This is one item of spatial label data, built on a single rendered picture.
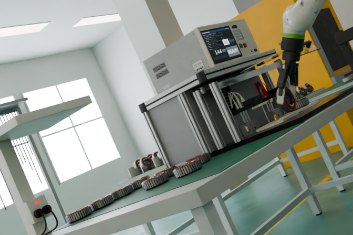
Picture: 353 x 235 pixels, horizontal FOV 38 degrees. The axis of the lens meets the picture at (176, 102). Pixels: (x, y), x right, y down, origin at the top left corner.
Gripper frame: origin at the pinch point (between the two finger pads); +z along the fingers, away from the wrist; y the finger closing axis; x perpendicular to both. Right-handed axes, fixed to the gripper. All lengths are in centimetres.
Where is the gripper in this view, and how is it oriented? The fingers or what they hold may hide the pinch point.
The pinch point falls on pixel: (286, 98)
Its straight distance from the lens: 227.8
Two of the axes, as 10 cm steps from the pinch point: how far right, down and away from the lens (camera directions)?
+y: -5.7, 1.1, -8.1
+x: 8.2, 1.7, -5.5
